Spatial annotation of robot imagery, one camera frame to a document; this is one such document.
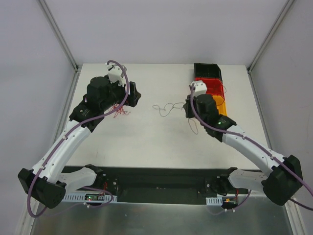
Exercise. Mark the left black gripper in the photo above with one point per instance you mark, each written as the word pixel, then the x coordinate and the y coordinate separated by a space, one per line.
pixel 132 93

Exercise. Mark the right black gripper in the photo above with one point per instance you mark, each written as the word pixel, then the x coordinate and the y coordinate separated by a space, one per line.
pixel 188 110

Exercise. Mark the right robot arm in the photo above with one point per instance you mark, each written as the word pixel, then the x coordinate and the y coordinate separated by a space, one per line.
pixel 278 176

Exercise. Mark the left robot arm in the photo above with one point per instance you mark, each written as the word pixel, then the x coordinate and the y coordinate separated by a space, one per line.
pixel 45 181

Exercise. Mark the yellow storage bin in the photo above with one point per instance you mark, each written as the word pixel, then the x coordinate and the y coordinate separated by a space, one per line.
pixel 220 103

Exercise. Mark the red storage bin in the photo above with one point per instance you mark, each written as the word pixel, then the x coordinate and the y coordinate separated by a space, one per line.
pixel 214 85

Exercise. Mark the black storage bin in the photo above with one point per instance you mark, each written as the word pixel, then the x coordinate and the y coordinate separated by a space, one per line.
pixel 208 71

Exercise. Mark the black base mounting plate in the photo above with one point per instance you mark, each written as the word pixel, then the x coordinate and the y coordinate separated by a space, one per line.
pixel 163 185

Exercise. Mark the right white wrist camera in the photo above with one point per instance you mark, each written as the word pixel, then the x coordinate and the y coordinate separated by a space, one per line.
pixel 198 88

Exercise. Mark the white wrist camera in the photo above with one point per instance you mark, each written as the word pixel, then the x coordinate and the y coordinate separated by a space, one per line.
pixel 198 88
pixel 116 74

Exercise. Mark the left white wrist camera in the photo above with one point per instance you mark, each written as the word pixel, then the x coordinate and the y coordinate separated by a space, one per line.
pixel 116 74

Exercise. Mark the right aluminium frame post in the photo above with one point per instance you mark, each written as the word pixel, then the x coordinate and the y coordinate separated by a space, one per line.
pixel 271 33

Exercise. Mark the aluminium frame post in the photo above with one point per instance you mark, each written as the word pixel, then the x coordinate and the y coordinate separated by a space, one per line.
pixel 271 33
pixel 58 34

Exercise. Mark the right white cable duct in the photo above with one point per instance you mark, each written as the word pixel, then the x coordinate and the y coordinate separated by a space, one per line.
pixel 214 201

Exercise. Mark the white cable duct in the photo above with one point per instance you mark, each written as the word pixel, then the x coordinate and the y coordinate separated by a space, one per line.
pixel 81 197
pixel 214 201

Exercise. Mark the left aluminium frame post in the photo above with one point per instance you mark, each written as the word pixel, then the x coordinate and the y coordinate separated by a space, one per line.
pixel 58 34

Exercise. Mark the left white cable duct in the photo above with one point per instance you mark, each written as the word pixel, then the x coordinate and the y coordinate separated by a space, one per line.
pixel 81 197

